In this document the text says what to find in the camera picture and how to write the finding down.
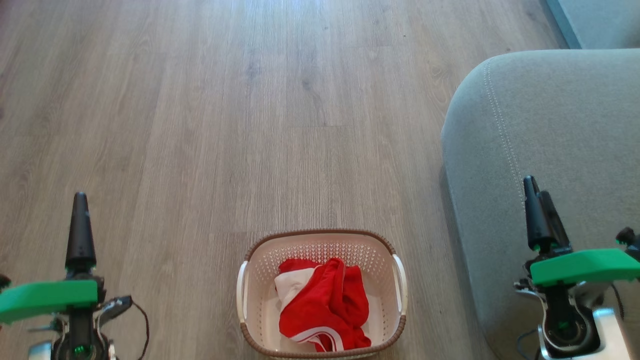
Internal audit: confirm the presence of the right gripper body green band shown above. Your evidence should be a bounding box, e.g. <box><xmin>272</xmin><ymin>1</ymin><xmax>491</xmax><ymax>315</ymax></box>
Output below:
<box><xmin>515</xmin><ymin>226</ymin><xmax>640</xmax><ymax>360</ymax></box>

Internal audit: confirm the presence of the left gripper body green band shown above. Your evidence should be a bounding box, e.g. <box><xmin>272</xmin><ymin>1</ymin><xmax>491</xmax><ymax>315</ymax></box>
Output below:
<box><xmin>0</xmin><ymin>265</ymin><xmax>134</xmax><ymax>360</ymax></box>

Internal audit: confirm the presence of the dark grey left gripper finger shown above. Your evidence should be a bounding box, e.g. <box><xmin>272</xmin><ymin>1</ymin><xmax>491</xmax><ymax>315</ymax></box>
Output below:
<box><xmin>65</xmin><ymin>192</ymin><xmax>97</xmax><ymax>273</ymax></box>

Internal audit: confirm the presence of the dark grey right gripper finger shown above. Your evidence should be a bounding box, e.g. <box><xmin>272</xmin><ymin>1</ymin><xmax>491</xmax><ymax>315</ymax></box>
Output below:
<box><xmin>540</xmin><ymin>190</ymin><xmax>571</xmax><ymax>251</ymax></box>
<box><xmin>523</xmin><ymin>175</ymin><xmax>551</xmax><ymax>251</ymax></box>

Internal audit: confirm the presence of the red and white garment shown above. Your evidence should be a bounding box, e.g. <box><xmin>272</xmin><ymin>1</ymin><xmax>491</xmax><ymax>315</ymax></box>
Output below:
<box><xmin>274</xmin><ymin>258</ymin><xmax>323</xmax><ymax>313</ymax></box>

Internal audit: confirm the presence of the red jersey with green letters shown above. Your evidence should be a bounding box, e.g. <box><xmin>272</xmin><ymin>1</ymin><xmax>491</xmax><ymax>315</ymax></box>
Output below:
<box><xmin>278</xmin><ymin>257</ymin><xmax>372</xmax><ymax>352</ymax></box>

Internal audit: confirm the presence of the grey fabric sofa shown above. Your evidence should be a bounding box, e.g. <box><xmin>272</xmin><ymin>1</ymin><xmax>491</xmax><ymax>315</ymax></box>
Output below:
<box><xmin>441</xmin><ymin>48</ymin><xmax>640</xmax><ymax>360</ymax></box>

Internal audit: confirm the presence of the cream plastic laundry basket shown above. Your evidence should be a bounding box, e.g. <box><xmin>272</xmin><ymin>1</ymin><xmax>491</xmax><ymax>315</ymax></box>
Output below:
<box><xmin>236</xmin><ymin>229</ymin><xmax>409</xmax><ymax>360</ymax></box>

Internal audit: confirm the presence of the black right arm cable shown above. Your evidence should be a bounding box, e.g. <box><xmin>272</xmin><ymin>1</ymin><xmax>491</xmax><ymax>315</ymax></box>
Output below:
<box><xmin>612</xmin><ymin>284</ymin><xmax>626</xmax><ymax>321</ymax></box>

